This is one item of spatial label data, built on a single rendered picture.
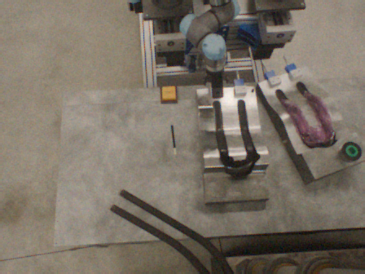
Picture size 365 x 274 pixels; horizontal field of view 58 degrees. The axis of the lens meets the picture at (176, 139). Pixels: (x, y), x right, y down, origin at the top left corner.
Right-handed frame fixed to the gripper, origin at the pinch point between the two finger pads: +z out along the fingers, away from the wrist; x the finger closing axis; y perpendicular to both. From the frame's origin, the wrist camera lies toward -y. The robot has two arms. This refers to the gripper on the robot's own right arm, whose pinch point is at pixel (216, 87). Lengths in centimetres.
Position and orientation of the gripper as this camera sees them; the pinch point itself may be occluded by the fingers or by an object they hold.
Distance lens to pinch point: 144.6
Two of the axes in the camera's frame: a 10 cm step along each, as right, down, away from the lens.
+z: 1.3, 2.0, 9.7
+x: -9.9, 0.9, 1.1
